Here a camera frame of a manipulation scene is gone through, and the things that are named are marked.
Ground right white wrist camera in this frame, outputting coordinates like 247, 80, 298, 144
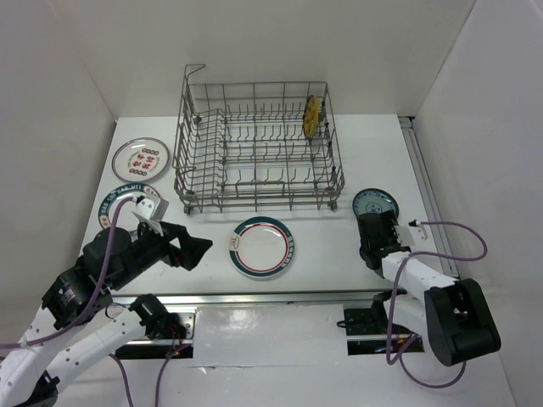
394, 220, 428, 248

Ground blue patterned small plate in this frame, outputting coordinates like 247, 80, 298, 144
352, 188, 400, 220

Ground green red rimmed white plate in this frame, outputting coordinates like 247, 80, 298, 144
228, 216, 295, 280

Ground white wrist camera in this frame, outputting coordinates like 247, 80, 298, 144
132, 195, 169, 237
394, 220, 428, 248

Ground grey wire dish rack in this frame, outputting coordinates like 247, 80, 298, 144
171, 64, 345, 215

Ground aluminium rail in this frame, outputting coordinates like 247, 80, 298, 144
393, 116, 459, 277
67, 287, 467, 307

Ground aluminium front rail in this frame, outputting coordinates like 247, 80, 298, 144
67, 287, 467, 307

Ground green rim lettered plate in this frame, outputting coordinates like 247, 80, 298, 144
98, 182, 160, 234

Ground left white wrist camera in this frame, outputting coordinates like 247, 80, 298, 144
132, 195, 169, 237

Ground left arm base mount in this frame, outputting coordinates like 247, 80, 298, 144
114, 307, 196, 360

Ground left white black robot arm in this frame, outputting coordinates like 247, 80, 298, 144
1, 222, 213, 406

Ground white plate red characters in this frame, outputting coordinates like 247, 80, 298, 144
111, 137, 171, 182

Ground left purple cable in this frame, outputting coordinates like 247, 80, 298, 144
0, 195, 148, 351

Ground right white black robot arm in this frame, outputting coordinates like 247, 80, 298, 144
356, 211, 501, 366

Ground aluminium right side rail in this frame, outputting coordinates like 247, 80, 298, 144
393, 116, 459, 277

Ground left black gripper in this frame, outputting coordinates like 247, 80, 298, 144
110, 216, 213, 289

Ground yellow patterned small plate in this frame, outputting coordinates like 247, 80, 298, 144
303, 95, 319, 140

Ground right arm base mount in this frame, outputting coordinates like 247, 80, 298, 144
336, 308, 424, 356

